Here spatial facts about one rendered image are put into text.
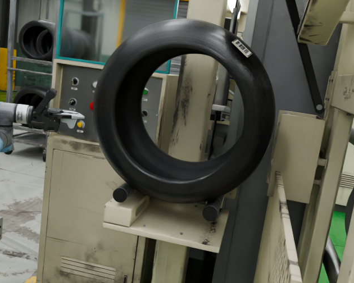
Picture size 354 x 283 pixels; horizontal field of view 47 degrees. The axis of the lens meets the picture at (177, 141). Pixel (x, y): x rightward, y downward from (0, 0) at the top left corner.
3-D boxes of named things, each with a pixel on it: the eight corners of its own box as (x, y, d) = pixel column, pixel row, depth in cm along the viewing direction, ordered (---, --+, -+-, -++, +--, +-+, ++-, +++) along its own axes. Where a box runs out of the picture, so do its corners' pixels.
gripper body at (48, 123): (60, 127, 167) (30, 123, 165) (62, 106, 165) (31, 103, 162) (58, 132, 160) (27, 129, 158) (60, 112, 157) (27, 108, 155)
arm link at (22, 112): (20, 101, 161) (16, 106, 154) (32, 103, 162) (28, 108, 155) (19, 119, 164) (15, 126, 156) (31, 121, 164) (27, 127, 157)
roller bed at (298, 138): (266, 182, 163) (279, 109, 157) (303, 189, 160) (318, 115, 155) (266, 196, 144) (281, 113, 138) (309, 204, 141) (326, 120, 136)
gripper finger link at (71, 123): (83, 128, 165) (60, 126, 163) (84, 114, 163) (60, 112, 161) (82, 130, 162) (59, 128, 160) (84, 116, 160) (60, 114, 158)
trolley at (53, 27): (54, 139, 612) (65, 8, 578) (93, 146, 600) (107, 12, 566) (-2, 154, 483) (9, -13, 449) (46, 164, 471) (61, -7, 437)
